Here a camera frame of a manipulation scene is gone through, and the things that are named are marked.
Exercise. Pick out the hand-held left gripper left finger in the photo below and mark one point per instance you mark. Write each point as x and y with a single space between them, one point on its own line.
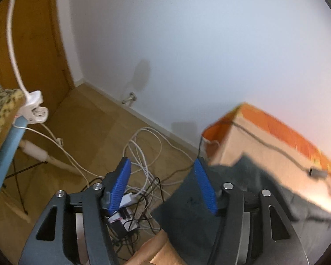
120 183

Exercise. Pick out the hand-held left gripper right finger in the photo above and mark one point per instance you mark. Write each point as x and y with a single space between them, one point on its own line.
205 189

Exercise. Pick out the dark grey pants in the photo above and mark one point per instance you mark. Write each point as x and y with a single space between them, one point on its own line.
187 223

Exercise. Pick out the white power adapter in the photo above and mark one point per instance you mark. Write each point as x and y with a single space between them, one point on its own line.
128 199

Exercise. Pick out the black power adapter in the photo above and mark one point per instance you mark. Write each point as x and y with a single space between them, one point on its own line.
120 225

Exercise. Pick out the metal door stopper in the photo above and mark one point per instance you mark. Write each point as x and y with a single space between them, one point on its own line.
130 98

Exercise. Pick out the white tube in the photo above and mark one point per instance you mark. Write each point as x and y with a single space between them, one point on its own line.
35 150

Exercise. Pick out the small grey adapter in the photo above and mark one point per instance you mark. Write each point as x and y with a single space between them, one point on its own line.
317 173

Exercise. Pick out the white clamp lamp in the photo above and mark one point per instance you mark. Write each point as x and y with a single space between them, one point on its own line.
34 107

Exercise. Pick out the blue chair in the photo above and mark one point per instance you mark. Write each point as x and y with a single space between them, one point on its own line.
5 157

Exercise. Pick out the patterned yellow seat cushion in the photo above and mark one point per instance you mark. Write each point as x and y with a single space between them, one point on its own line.
1 110

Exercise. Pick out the wooden door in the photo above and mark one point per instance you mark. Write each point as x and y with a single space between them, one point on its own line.
38 47

